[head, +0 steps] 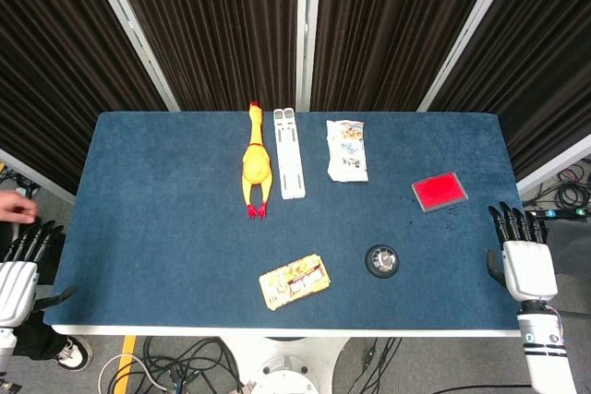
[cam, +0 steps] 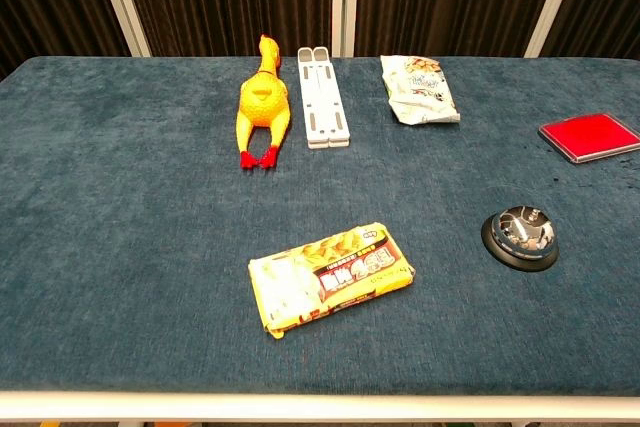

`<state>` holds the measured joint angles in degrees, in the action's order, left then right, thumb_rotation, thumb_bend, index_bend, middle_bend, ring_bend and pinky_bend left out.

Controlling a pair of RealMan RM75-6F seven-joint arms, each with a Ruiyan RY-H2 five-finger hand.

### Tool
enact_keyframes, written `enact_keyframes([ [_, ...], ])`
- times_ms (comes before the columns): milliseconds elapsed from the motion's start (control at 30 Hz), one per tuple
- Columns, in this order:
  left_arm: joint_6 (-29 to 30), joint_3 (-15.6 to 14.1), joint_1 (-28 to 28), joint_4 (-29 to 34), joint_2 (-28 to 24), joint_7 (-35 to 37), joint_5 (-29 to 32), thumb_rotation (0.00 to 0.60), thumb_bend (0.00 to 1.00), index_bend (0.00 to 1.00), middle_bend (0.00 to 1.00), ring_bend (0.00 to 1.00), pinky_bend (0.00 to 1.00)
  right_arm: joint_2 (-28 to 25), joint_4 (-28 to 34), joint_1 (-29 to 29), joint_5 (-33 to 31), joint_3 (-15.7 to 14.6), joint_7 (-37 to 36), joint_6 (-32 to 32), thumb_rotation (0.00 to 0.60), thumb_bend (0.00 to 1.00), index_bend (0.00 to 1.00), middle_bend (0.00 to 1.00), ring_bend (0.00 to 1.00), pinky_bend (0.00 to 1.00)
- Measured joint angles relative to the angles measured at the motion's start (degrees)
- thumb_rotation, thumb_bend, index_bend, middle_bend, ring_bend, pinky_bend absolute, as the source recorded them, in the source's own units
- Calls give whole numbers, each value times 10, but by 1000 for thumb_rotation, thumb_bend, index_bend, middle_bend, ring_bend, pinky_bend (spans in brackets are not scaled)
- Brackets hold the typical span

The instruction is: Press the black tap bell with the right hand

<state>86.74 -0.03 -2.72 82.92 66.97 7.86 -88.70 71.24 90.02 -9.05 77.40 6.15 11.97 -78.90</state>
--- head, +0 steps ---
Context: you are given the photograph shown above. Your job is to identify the person's hand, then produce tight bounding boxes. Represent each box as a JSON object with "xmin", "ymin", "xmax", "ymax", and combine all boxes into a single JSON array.
[{"xmin": 0, "ymin": 189, "xmax": 39, "ymax": 225}]

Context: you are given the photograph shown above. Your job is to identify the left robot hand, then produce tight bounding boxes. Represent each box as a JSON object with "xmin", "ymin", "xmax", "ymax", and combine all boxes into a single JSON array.
[{"xmin": 0, "ymin": 221, "xmax": 78, "ymax": 326}]

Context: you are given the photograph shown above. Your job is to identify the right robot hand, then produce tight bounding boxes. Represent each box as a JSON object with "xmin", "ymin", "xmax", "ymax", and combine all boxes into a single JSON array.
[{"xmin": 486, "ymin": 201, "xmax": 559, "ymax": 303}]

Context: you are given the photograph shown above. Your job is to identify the black and white sneaker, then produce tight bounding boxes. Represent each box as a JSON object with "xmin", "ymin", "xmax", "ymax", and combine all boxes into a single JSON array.
[{"xmin": 54, "ymin": 336, "xmax": 93, "ymax": 371}]

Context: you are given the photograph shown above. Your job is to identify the red ink pad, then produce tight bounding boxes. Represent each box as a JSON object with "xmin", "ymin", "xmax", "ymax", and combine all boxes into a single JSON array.
[{"xmin": 411, "ymin": 172, "xmax": 469, "ymax": 214}]

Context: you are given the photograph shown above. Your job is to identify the white snack bag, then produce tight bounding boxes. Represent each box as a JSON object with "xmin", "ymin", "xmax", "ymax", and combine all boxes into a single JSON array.
[{"xmin": 325, "ymin": 119, "xmax": 370, "ymax": 184}]

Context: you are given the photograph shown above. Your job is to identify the yellow snack box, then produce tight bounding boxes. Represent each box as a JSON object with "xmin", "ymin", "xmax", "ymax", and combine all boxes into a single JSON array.
[{"xmin": 258, "ymin": 253, "xmax": 333, "ymax": 312}]

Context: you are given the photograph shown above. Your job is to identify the yellow rubber chicken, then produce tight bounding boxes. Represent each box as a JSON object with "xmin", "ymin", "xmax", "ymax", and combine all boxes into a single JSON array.
[{"xmin": 241, "ymin": 101, "xmax": 271, "ymax": 220}]

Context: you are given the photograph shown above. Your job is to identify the white table base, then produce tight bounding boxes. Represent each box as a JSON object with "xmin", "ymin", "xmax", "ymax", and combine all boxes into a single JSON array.
[{"xmin": 221, "ymin": 335, "xmax": 352, "ymax": 394}]

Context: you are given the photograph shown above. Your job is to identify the blue table mat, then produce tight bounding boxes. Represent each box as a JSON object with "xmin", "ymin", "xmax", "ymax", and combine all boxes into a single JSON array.
[{"xmin": 43, "ymin": 111, "xmax": 527, "ymax": 331}]

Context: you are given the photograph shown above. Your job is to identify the white plastic folding stand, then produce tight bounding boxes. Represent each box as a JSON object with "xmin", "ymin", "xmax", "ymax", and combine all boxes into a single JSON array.
[{"xmin": 272, "ymin": 107, "xmax": 308, "ymax": 201}]

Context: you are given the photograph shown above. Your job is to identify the black cable bundle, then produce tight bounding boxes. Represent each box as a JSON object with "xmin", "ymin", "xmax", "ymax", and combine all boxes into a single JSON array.
[{"xmin": 524, "ymin": 167, "xmax": 591, "ymax": 210}]

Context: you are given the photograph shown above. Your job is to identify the white cable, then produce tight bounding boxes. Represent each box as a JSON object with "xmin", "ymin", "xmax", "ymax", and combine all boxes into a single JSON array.
[{"xmin": 98, "ymin": 352, "xmax": 172, "ymax": 394}]

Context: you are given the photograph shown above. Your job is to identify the black floor cables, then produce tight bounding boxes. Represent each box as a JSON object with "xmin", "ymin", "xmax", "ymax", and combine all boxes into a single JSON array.
[{"xmin": 133, "ymin": 336, "xmax": 246, "ymax": 394}]

